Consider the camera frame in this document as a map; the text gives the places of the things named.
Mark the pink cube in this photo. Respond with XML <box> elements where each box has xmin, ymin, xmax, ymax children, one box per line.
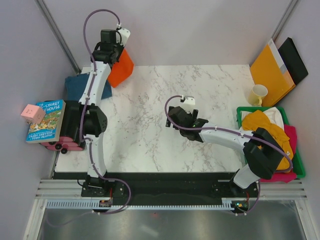
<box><xmin>20</xmin><ymin>104</ymin><xmax>46</xmax><ymax>124</ymax></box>

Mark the white slotted cable duct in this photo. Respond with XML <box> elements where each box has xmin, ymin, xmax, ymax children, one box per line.
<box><xmin>46</xmin><ymin>197</ymin><xmax>234</xmax><ymax>211</ymax></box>

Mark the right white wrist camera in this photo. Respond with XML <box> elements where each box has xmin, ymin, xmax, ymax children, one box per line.
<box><xmin>179</xmin><ymin>95</ymin><xmax>196</xmax><ymax>114</ymax></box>

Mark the magenta t-shirt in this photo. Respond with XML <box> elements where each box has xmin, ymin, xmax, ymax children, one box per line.
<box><xmin>261</xmin><ymin>124</ymin><xmax>298</xmax><ymax>183</ymax></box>

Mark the orange folder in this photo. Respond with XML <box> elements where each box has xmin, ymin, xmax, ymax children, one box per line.
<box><xmin>250</xmin><ymin>39</ymin><xmax>296</xmax><ymax>107</ymax></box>

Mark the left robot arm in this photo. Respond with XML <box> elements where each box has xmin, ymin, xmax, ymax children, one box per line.
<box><xmin>78</xmin><ymin>28</ymin><xmax>124</xmax><ymax>197</ymax></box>

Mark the white t-shirt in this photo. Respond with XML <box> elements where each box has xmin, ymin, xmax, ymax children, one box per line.
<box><xmin>240</xmin><ymin>107</ymin><xmax>285</xmax><ymax>130</ymax></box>

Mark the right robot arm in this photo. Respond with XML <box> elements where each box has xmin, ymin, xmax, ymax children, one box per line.
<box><xmin>165</xmin><ymin>106</ymin><xmax>284</xmax><ymax>197</ymax></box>

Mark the folded blue t-shirt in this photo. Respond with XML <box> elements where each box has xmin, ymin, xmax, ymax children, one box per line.
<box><xmin>64</xmin><ymin>73</ymin><xmax>112</xmax><ymax>102</ymax></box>

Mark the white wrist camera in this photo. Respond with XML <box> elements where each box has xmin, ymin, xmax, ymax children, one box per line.
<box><xmin>179</xmin><ymin>95</ymin><xmax>196</xmax><ymax>114</ymax></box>
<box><xmin>116</xmin><ymin>28</ymin><xmax>131</xmax><ymax>47</ymax></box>

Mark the black pink roller organizer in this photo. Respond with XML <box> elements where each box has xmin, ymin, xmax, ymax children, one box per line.
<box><xmin>40</xmin><ymin>100</ymin><xmax>86</xmax><ymax>154</ymax></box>

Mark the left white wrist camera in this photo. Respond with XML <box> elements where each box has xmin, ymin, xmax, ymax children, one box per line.
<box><xmin>116</xmin><ymin>28</ymin><xmax>131</xmax><ymax>47</ymax></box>

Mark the yellow mug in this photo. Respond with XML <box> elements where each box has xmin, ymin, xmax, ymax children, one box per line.
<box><xmin>247</xmin><ymin>84</ymin><xmax>268</xmax><ymax>107</ymax></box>

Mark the orange t-shirt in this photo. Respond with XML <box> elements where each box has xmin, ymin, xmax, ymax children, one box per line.
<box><xmin>107</xmin><ymin>48</ymin><xmax>135</xmax><ymax>88</ymax></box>

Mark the mustard yellow t-shirt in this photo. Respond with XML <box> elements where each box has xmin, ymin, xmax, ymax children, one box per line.
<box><xmin>241</xmin><ymin>110</ymin><xmax>291</xmax><ymax>159</ymax></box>

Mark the black flat box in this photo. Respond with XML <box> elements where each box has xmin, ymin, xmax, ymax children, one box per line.
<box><xmin>278</xmin><ymin>37</ymin><xmax>309</xmax><ymax>85</ymax></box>

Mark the green plastic tray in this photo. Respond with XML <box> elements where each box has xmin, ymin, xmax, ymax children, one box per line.
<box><xmin>236</xmin><ymin>106</ymin><xmax>306</xmax><ymax>179</ymax></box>

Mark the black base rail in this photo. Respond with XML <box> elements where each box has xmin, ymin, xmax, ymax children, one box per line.
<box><xmin>53</xmin><ymin>171</ymin><xmax>259</xmax><ymax>210</ymax></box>

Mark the blue treehouse book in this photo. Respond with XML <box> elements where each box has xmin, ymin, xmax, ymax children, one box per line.
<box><xmin>26</xmin><ymin>99</ymin><xmax>66</xmax><ymax>144</ymax></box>

